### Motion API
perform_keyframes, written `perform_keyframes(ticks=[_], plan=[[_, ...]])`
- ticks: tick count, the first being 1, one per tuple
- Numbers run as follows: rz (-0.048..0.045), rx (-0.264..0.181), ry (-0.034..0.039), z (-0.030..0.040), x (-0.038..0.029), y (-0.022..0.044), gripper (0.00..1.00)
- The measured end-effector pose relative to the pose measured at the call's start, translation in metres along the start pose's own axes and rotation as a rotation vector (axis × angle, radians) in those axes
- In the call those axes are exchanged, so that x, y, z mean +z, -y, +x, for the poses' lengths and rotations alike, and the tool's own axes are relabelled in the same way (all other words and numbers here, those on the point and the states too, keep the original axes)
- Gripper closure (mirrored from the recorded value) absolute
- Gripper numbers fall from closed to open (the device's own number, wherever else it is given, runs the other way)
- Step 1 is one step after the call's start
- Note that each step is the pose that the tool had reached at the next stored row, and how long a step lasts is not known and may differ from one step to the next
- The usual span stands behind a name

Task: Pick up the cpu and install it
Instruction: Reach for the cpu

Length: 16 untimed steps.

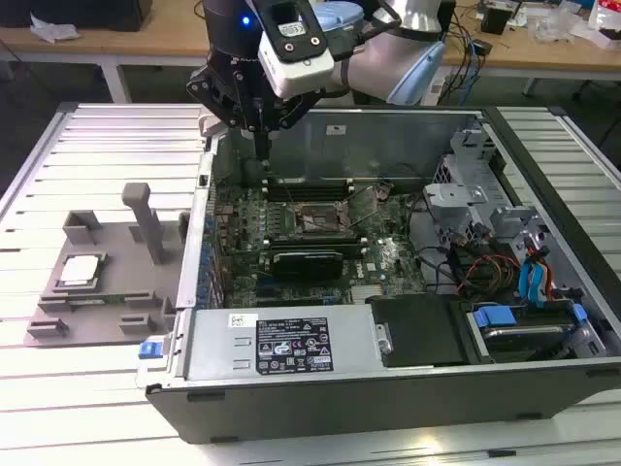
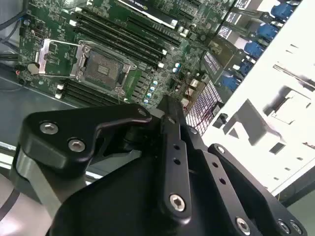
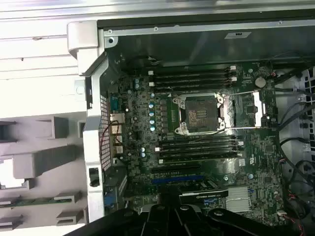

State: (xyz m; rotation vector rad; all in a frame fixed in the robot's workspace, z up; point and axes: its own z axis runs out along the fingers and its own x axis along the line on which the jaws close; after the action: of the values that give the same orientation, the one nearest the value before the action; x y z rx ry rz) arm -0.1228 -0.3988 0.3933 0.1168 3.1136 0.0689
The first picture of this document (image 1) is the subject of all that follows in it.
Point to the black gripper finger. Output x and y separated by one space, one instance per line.
298 109
218 94

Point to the thin metal locking lever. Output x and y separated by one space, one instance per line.
289 192

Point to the silver CPU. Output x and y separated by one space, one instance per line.
80 268

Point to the CPU socket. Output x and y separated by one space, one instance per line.
315 216

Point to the white label sticker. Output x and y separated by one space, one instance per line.
336 128

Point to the black cylindrical component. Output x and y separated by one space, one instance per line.
250 175

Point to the black RAM slot row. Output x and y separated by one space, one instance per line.
310 242
310 190

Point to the white labelled box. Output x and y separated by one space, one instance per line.
437 89

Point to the black graphics card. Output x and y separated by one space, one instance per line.
305 266

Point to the large black box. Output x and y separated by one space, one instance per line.
73 12

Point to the green motherboard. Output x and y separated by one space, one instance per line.
388 252

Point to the white crumpled plastic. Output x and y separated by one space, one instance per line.
53 30

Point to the silver metal drive cage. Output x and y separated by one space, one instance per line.
453 196

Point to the black power adapter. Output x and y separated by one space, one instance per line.
482 47

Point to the grey parts rack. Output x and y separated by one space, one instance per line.
131 272

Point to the silver chipset heat sink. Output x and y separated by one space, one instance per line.
367 294

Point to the small black container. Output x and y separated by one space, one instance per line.
495 20

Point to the green RAM stick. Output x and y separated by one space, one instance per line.
114 296

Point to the silver power supply unit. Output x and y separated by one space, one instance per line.
213 340

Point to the black plastic drive cover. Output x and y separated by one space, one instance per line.
417 330

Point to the blue case latch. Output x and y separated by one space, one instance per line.
150 350

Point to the clear plastic bags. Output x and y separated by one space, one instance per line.
553 24

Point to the black open PC case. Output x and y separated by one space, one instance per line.
339 412

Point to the hard disk in blue carrier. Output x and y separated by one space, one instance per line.
526 336

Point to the red white bag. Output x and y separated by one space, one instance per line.
606 14

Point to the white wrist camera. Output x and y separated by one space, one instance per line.
301 73

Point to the wooden desk white frame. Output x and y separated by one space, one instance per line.
170 41

